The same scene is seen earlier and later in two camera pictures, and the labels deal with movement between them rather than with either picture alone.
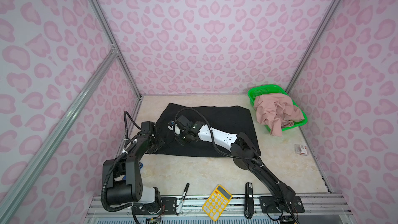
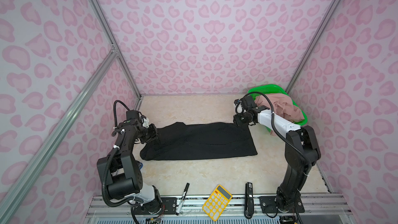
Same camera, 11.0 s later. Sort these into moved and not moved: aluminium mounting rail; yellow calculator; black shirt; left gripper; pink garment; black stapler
Moved: left gripper; black shirt
Not moved: black stapler; yellow calculator; aluminium mounting rail; pink garment
